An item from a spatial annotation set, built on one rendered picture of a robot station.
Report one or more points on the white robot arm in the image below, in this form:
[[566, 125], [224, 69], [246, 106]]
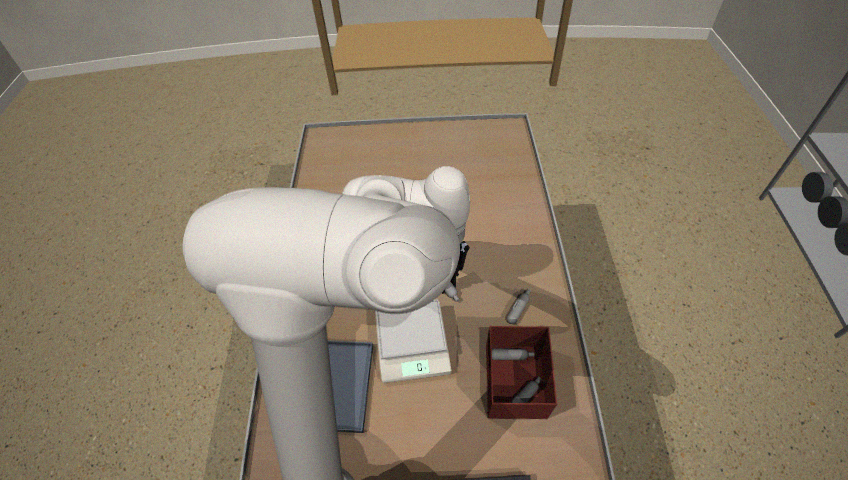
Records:
[[276, 258]]

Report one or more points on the red open box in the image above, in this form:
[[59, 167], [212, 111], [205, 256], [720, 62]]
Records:
[[509, 377]]

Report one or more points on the dark table edge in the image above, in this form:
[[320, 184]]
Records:
[[447, 118]]

